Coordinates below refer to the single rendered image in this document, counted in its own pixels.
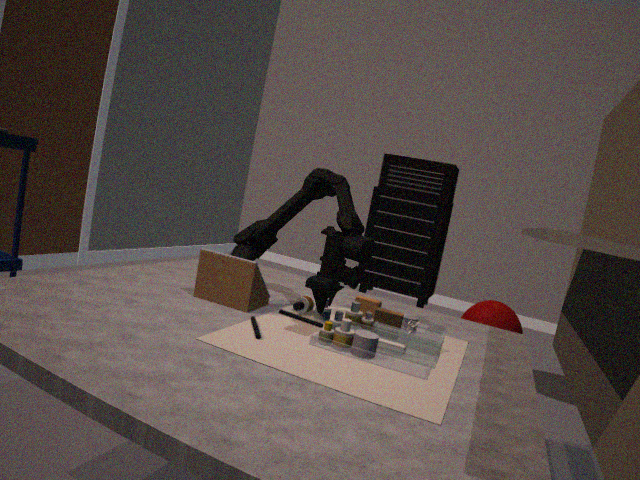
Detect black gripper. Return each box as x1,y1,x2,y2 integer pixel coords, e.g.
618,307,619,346
305,253,347,314

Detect black flat bar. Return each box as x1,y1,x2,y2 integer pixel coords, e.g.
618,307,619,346
279,310,323,327
251,316,261,339

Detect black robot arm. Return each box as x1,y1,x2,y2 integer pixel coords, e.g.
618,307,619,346
231,168,375,289

